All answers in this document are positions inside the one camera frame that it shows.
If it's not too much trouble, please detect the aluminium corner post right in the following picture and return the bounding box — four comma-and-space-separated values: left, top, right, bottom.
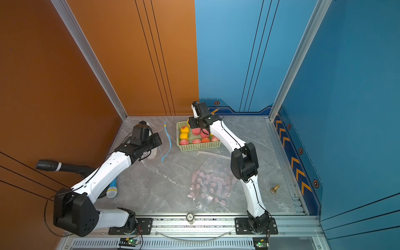
269, 0, 332, 122

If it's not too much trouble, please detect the aluminium corner post left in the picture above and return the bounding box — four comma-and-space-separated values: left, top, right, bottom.
51, 0, 128, 121

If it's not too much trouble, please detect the green circuit board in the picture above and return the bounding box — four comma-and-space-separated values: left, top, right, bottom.
253, 237, 269, 250
118, 237, 142, 249

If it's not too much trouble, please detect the green circuit board left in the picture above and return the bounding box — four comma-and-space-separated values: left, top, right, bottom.
118, 237, 142, 249

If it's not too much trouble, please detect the small brass weight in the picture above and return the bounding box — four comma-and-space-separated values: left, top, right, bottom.
270, 184, 280, 194

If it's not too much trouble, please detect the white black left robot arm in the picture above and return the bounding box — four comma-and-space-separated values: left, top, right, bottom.
36, 121, 162, 237

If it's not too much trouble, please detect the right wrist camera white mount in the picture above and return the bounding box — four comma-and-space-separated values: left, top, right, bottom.
191, 101, 200, 118

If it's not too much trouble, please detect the aluminium corner post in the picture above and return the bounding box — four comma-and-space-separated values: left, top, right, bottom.
269, 0, 332, 122
51, 0, 128, 121

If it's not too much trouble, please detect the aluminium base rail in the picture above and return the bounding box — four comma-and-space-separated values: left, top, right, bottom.
57, 214, 330, 250

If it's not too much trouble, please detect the blue handheld microphone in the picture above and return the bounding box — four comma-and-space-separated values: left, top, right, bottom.
106, 178, 118, 199

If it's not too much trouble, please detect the pink-trimmed bag of bags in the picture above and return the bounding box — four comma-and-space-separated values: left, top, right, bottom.
187, 151, 238, 213

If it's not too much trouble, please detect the green perforated plastic basket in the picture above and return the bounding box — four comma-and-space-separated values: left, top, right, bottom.
176, 121, 222, 152

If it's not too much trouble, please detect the clear zip-top bag blue zipper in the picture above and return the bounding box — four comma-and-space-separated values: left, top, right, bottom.
148, 121, 172, 163

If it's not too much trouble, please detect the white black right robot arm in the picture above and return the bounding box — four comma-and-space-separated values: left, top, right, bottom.
188, 101, 278, 236

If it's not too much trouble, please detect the black microphone on stand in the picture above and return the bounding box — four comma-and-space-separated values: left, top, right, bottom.
35, 159, 95, 178

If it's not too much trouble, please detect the yellow peach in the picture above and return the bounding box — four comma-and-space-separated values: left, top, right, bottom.
180, 126, 190, 134

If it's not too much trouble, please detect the round silver knob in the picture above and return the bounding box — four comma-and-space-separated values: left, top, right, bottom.
185, 212, 195, 224

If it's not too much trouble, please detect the green circuit board right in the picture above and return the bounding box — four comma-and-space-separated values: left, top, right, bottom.
253, 237, 269, 250

